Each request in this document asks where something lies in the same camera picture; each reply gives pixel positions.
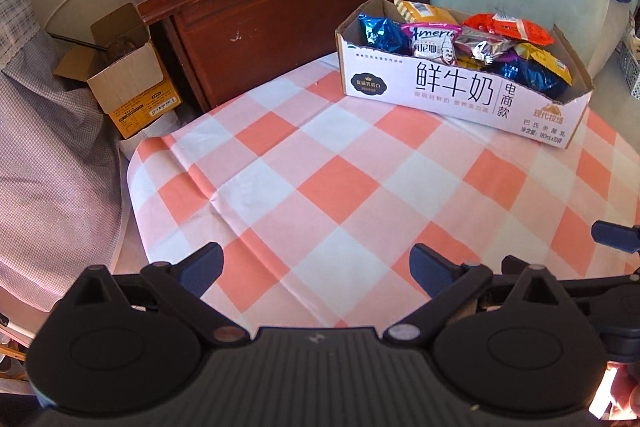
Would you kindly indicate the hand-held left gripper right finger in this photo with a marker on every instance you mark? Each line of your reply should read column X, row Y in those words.
column 425, row 268

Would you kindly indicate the blue foil snack packet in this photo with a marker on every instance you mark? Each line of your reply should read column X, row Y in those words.
column 525, row 77
column 382, row 34

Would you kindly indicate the lavender checked cloth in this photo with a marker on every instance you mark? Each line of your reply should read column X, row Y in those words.
column 55, row 167

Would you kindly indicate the large yellow snack packet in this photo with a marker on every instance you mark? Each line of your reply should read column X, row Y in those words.
column 430, row 13

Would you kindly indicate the white perforated basket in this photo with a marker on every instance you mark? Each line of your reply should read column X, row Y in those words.
column 632, row 67

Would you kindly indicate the brown wooden cabinet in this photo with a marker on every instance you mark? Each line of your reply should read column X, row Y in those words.
column 300, row 7

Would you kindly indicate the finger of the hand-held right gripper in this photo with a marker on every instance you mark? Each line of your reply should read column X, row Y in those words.
column 515, row 266
column 615, row 237

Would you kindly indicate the pink checkered tablecloth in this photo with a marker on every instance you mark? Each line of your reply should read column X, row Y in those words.
column 350, row 187

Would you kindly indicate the silver foil snack packet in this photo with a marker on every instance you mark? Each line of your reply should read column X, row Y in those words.
column 482, row 47

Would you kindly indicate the light blue snack packet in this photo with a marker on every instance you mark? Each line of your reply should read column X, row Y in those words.
column 430, row 44

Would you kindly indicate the open brown cardboard box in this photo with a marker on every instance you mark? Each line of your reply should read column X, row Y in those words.
column 135, row 92

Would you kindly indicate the white cardboard box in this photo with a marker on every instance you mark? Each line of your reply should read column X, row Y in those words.
column 450, row 92

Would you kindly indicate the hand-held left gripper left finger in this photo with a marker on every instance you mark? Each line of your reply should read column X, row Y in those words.
column 205, row 266

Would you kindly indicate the person's right hand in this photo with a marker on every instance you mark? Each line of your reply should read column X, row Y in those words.
column 625, row 392

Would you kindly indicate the small yellow snack packet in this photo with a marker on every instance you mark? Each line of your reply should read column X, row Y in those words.
column 542, row 57

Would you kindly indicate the red snack packet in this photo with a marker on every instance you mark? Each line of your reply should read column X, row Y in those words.
column 510, row 29

